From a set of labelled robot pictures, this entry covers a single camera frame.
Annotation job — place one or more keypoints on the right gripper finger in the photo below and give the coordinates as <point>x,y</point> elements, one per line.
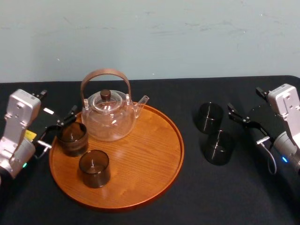
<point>262,92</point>
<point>235,116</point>

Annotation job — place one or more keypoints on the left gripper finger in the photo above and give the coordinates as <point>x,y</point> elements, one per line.
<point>42,94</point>
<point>70,114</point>

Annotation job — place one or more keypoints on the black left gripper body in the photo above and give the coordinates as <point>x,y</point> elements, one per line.
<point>39,122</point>

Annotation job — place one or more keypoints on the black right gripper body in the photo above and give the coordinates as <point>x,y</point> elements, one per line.
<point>262,117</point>

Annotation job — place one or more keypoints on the round wooden tray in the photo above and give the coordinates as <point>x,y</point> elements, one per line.
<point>143,164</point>

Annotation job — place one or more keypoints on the smoked glass cup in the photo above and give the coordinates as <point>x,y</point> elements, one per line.
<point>95,175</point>
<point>219,150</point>
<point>207,119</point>
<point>72,145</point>

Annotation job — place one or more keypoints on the glass teapot lid, wooden knob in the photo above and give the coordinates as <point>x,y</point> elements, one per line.
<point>105,94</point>

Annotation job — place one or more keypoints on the black table cloth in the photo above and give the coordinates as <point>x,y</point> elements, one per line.
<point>150,215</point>

